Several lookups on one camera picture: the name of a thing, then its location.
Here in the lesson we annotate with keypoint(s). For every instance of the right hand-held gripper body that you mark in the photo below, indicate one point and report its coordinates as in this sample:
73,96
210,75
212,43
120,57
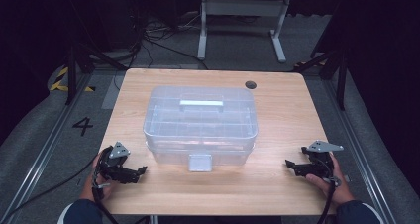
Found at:
320,164

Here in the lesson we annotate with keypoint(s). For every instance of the metal floor rail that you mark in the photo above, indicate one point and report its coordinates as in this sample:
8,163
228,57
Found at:
43,154
360,158

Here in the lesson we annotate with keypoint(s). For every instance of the person's left hand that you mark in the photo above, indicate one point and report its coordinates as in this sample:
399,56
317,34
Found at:
90,191

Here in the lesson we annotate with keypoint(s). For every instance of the black tripod stand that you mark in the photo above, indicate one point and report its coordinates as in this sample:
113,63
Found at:
71,75
341,82

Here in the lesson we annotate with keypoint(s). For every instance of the yellow and black floor tape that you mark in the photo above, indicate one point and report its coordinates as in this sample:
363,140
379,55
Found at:
57,85

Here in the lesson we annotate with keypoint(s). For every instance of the grey metal desk frame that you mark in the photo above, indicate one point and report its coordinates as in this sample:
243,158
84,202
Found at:
244,7

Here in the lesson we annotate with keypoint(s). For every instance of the clear plastic storage box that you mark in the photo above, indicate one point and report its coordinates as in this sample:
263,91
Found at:
201,128

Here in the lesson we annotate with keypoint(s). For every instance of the person's right hand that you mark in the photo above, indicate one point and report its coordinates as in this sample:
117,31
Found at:
341,192

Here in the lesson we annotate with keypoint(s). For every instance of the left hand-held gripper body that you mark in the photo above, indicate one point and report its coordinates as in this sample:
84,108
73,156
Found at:
114,168

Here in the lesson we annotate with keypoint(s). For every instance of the dark round table grommet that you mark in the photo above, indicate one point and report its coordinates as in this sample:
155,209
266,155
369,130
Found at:
251,85

